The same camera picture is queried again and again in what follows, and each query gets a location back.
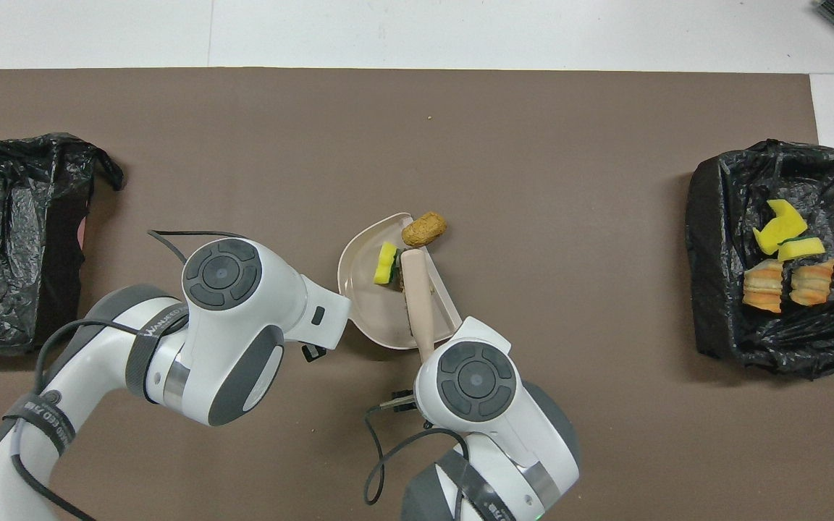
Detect beige plastic dustpan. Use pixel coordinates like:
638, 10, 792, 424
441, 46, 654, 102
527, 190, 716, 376
337, 212, 463, 350

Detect beige hand brush black bristles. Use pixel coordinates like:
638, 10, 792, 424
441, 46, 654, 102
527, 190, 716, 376
398, 248, 438, 364

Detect brown oval bread roll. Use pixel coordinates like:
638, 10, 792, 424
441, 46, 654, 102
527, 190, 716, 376
401, 211, 448, 247

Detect pale striped pastry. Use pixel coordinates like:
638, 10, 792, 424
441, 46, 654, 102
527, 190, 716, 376
742, 260, 785, 314

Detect curved yellow sponge piece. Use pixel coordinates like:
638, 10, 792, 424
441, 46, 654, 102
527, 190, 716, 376
754, 199, 809, 255

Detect yellow sponge with green pad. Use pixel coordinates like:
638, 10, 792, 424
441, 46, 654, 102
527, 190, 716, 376
778, 235, 827, 263

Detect pale bread chunk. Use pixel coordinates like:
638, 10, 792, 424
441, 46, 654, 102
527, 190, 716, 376
790, 258, 834, 307

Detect black bag lined bin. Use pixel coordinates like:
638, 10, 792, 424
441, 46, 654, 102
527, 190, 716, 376
685, 139, 834, 379
0, 132, 125, 355

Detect brown table mat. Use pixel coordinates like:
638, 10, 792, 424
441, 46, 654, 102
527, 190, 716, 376
0, 69, 834, 521

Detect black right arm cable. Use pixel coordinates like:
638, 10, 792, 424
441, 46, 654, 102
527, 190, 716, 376
363, 389, 473, 521

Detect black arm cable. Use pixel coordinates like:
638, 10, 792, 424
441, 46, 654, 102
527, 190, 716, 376
8, 230, 245, 521
363, 389, 473, 521

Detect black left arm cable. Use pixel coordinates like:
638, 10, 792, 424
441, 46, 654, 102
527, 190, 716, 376
8, 230, 245, 521

